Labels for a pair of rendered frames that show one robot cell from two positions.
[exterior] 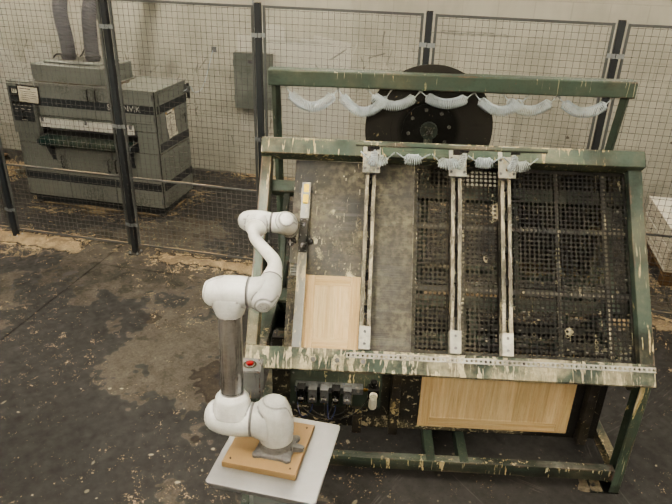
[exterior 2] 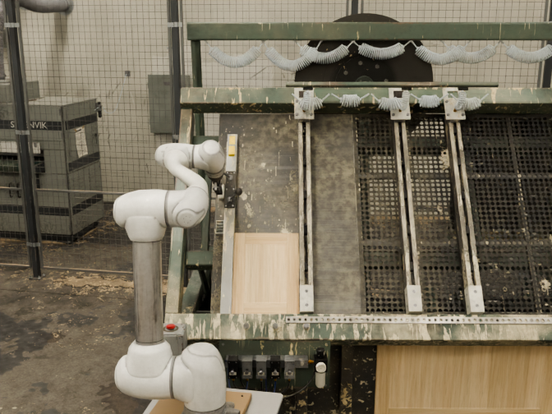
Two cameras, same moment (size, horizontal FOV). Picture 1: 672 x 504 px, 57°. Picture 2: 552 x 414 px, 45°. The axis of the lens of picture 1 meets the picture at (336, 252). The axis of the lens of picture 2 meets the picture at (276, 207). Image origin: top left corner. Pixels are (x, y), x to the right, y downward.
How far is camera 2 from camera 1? 0.71 m
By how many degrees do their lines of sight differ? 11
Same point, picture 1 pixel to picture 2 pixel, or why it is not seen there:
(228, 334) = (144, 260)
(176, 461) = not seen: outside the picture
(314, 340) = (246, 305)
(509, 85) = (448, 30)
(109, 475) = not seen: outside the picture
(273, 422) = (201, 373)
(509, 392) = (481, 369)
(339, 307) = (275, 267)
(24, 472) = not seen: outside the picture
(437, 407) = (397, 394)
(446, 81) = (379, 29)
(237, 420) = (156, 374)
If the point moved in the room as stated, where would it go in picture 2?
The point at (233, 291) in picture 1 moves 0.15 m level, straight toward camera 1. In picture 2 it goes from (150, 203) to (152, 214)
